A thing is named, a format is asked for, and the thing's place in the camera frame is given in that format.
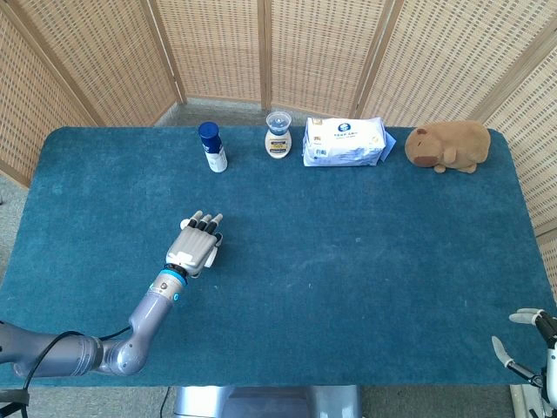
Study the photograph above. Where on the woven bamboo folding screen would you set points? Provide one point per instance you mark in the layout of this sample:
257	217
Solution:
217	48

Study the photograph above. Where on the white tissue pack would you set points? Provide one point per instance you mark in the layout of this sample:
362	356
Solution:
344	143

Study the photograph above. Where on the small white cap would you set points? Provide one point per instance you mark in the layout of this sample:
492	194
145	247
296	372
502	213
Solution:
183	224

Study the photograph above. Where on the brown capybara plush toy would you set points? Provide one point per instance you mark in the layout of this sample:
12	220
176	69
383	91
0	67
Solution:
452	143

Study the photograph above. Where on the small clear-lid bottle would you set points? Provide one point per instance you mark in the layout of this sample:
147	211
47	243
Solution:
277	139

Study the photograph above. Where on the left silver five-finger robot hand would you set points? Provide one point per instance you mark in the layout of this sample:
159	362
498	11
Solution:
191	248

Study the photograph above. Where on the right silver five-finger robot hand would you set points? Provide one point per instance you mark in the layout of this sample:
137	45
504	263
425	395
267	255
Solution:
546	344

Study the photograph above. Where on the blue-capped white bottle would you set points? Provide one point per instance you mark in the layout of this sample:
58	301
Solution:
213	148

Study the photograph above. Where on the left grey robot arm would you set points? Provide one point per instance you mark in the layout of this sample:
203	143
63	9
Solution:
130	335

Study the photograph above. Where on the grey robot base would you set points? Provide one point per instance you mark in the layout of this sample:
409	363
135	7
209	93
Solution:
265	402

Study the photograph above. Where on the blue table cloth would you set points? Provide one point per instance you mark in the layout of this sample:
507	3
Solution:
326	270

